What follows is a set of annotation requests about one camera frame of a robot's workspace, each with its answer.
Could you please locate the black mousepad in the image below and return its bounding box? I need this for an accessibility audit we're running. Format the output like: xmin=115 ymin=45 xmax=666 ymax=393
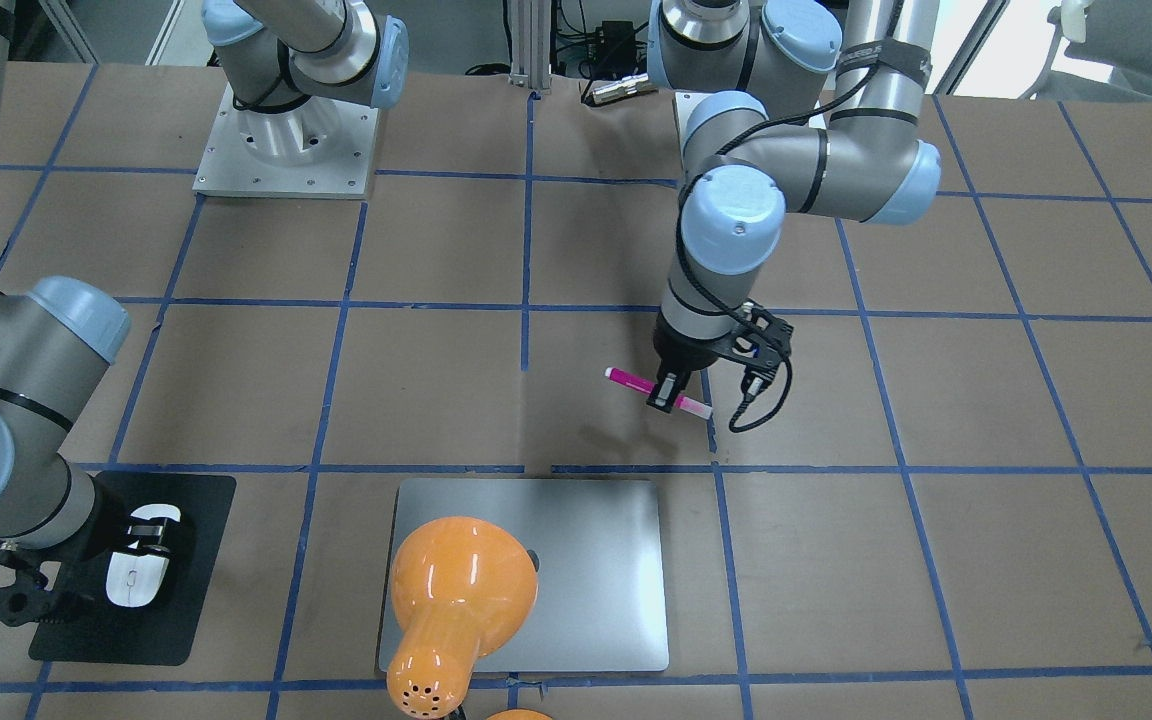
xmin=29 ymin=471 xmax=236 ymax=666

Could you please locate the white computer mouse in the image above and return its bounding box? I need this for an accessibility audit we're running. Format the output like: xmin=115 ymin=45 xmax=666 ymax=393
xmin=105 ymin=503 xmax=182 ymax=609

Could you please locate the silver closed laptop notebook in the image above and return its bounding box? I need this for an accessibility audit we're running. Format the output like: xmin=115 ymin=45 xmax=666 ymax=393
xmin=378 ymin=478 xmax=669 ymax=685

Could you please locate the pink marker pen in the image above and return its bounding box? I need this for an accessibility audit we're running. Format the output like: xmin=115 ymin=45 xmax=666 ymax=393
xmin=604 ymin=366 xmax=713 ymax=420

